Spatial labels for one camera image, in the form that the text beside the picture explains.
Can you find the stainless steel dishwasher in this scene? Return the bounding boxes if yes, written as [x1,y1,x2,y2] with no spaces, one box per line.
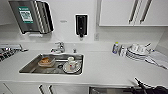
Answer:
[88,85,134,94]

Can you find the stack of white plates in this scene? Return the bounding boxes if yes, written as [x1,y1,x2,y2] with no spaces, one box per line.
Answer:
[126,47,152,63]

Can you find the white mug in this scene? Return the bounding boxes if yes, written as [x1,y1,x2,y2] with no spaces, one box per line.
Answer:
[131,43,148,55]

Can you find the small white bottle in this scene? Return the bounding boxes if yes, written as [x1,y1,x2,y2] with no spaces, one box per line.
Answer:
[118,44,127,57]

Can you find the white plate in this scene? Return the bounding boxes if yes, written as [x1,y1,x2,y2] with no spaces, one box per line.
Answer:
[62,61,81,75]

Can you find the white cup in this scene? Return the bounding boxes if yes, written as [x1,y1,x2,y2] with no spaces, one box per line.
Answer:
[67,56,76,66]

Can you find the small chrome sink knob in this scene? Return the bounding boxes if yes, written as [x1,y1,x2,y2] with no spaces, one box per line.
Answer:
[72,47,78,54]

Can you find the chrome sink faucet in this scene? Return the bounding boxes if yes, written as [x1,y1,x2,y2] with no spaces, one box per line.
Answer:
[49,41,66,54]

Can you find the white two-door sink cabinet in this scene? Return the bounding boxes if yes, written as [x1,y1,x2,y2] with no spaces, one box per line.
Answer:
[0,83,89,94]

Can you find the brown bowl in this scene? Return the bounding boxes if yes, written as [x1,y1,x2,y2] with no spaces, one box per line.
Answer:
[38,56,56,68]

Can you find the stainless steel sink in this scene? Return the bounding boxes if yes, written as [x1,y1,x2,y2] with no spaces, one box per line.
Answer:
[18,52,85,76]

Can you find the steel paper towel dispenser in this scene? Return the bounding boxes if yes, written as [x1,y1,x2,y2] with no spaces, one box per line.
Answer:
[8,0,55,36]

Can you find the white four-door wall cabinet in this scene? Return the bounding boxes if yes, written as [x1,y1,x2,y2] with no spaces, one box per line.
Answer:
[98,0,168,28]

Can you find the black wall soap dispenser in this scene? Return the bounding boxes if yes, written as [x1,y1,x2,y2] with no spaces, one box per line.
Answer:
[74,13,90,39]

